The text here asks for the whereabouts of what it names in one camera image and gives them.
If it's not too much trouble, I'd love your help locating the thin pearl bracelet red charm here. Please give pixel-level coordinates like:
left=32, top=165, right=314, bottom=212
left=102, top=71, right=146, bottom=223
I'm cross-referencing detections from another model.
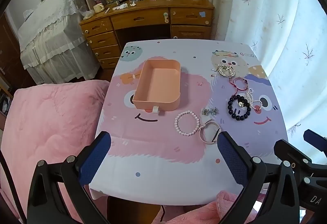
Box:
left=244, top=88, right=263, bottom=114

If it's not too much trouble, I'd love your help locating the white pearl bracelet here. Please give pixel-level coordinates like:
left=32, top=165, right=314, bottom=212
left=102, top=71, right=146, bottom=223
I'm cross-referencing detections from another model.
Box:
left=174, top=111, right=200, bottom=137

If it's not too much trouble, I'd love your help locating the black cable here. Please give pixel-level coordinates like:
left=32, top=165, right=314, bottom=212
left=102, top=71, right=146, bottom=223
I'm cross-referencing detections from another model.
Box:
left=0, top=149, right=27, bottom=224

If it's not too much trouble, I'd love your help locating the white floral curtain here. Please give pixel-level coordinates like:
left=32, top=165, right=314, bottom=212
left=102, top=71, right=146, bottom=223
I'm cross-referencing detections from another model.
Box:
left=224, top=0, right=327, bottom=164

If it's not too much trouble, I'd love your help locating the clear plastic bag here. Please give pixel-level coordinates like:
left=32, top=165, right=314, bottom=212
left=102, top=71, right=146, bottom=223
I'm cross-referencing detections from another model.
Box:
left=80, top=9, right=95, bottom=20

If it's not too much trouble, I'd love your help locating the red string bracelet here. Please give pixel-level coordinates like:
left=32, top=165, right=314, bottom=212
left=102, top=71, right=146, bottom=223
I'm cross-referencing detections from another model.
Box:
left=228, top=77, right=249, bottom=95

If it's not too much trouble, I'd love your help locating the peach plastic tray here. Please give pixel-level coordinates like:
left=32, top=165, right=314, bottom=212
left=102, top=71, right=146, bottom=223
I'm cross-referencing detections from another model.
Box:
left=132, top=59, right=181, bottom=114

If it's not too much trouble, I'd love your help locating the white lace cover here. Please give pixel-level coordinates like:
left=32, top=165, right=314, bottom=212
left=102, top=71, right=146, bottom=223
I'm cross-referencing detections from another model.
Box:
left=17, top=0, right=101, bottom=85

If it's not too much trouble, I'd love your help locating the black bead bracelet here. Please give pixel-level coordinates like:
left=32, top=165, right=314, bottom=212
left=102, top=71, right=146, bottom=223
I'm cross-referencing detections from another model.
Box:
left=228, top=94, right=252, bottom=121

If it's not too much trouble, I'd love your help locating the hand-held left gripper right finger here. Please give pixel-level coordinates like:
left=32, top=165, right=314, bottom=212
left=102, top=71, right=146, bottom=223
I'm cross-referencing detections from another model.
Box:
left=217, top=131, right=300, bottom=224

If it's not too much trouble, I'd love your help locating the dark wooden cabinet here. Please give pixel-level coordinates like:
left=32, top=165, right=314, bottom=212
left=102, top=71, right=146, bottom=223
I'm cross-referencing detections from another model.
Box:
left=0, top=13, right=27, bottom=88

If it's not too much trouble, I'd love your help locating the wooden desk with drawers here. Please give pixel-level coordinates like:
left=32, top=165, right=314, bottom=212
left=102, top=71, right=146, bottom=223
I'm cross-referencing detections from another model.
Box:
left=79, top=0, right=215, bottom=70

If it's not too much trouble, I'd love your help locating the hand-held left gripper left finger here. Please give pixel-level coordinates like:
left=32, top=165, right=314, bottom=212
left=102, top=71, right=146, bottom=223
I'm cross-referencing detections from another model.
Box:
left=27, top=131, right=111, bottom=224

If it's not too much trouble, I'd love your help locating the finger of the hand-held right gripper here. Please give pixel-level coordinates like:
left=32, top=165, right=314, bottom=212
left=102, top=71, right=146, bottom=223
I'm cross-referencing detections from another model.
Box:
left=303, top=129, right=327, bottom=152
left=274, top=139, right=320, bottom=171

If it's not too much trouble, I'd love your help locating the pink strap bracelet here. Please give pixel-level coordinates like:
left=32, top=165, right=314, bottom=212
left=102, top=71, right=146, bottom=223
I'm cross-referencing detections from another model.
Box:
left=199, top=120, right=222, bottom=144

